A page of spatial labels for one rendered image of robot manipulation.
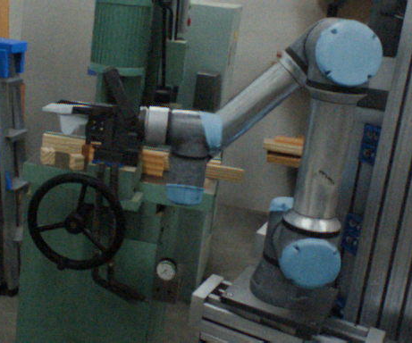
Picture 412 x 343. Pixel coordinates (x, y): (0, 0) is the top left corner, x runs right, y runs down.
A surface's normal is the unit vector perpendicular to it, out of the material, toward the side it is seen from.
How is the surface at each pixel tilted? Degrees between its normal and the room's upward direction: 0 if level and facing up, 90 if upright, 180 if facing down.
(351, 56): 82
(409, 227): 90
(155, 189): 90
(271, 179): 90
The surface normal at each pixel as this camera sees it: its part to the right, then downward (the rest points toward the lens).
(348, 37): -0.04, 0.11
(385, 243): -0.48, 0.16
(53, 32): -0.24, 0.21
